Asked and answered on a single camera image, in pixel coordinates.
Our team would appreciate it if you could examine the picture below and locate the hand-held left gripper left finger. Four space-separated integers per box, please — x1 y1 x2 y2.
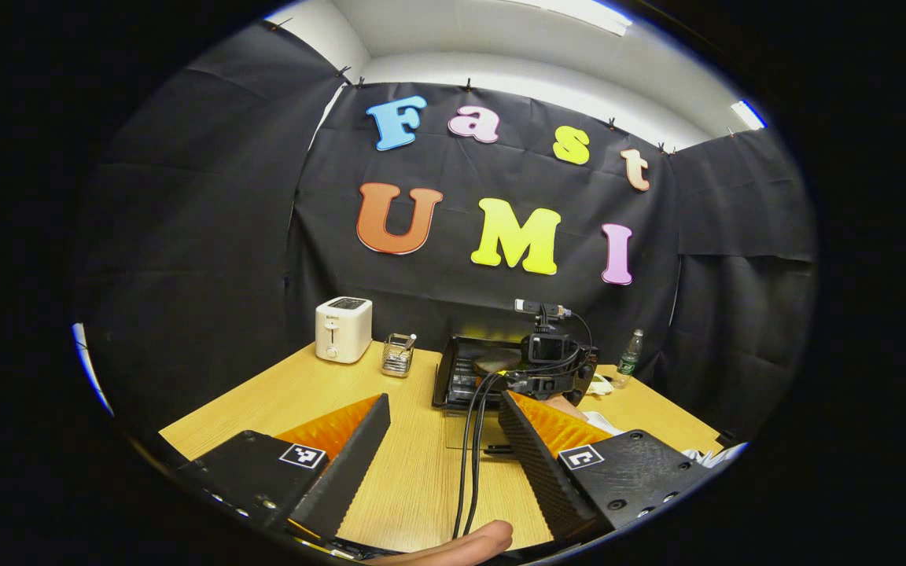
176 393 392 540

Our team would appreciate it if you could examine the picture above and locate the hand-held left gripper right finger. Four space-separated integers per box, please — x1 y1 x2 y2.
498 390 715 542

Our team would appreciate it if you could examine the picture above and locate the black electric oven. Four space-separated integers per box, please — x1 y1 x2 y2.
431 334 532 455

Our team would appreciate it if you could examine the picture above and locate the clear plastic water bottle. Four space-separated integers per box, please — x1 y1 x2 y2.
617 329 646 390

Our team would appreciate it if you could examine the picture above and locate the white toaster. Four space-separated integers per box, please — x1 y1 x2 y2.
315 297 374 364

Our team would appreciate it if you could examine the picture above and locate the black backdrop cloth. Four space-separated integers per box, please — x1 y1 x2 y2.
72 20 819 441

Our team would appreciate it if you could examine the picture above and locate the small ceiling light panel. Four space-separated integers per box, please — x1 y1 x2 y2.
731 100 768 131

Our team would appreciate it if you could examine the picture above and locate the black cable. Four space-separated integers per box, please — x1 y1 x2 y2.
463 376 510 538
452 371 501 540

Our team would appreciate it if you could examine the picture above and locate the metal wire basket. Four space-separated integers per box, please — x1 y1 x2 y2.
381 333 418 379

